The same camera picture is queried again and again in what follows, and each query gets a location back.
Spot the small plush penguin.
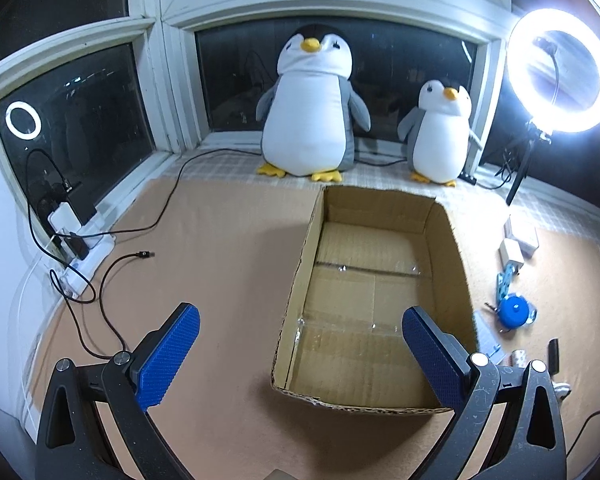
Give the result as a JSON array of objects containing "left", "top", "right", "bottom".
[{"left": 396, "top": 79, "right": 484, "bottom": 186}]

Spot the white wall charger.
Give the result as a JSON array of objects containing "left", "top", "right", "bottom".
[{"left": 498, "top": 237, "right": 524, "bottom": 270}]

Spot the white power strip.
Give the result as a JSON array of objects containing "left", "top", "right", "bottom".
[{"left": 57, "top": 235, "right": 116, "bottom": 299}]

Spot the black adapter on strip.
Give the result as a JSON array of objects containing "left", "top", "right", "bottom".
[{"left": 64, "top": 232, "right": 91, "bottom": 260}]

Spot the long black power cable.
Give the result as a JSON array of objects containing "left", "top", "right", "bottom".
[{"left": 78, "top": 146, "right": 264, "bottom": 238}]

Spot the blue round tape measure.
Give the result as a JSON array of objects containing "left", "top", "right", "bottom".
[{"left": 496, "top": 294, "right": 538, "bottom": 330}]

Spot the small white box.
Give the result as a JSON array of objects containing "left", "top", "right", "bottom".
[{"left": 504, "top": 214, "right": 540, "bottom": 259}]

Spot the white charger on strip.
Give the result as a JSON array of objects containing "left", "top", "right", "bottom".
[{"left": 47, "top": 202, "right": 82, "bottom": 234}]

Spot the black brick adapter by window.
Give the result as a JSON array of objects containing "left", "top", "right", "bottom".
[{"left": 66, "top": 182, "right": 96, "bottom": 226}]

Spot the light blue clothespin clip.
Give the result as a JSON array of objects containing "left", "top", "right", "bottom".
[{"left": 495, "top": 262, "right": 518, "bottom": 306}]

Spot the cardboard box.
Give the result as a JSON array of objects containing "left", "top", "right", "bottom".
[{"left": 271, "top": 185, "right": 477, "bottom": 415}]

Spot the black usb cable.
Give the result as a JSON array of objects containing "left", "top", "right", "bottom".
[{"left": 48, "top": 250, "right": 155, "bottom": 361}]

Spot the large plush penguin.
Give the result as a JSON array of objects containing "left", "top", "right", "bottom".
[{"left": 256, "top": 23, "right": 372, "bottom": 183}]

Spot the ring light black stand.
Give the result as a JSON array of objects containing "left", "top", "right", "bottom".
[{"left": 505, "top": 120, "right": 553, "bottom": 206}]

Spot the black comb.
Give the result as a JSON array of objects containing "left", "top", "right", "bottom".
[{"left": 547, "top": 338, "right": 560, "bottom": 376}]

